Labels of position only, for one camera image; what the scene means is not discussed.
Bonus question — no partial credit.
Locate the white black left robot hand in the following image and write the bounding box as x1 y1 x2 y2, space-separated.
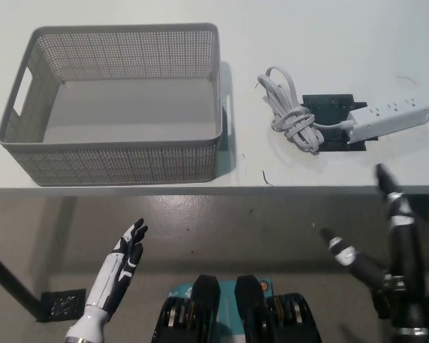
85 218 149 317

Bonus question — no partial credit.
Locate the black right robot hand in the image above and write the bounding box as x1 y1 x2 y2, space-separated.
318 163 428 319

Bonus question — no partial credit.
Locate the white power strip with cord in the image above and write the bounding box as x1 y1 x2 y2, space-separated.
256 66 429 155

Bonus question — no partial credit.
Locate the black table foot plate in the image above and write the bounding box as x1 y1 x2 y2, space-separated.
38 288 87 323

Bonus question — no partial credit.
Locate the black table leg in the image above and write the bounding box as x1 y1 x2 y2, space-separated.
0 245 41 319

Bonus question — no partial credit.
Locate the grey perforated plastic basket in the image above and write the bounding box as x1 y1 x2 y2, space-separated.
0 23 224 187

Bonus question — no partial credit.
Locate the black square mat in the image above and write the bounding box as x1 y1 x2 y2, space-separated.
302 93 367 154

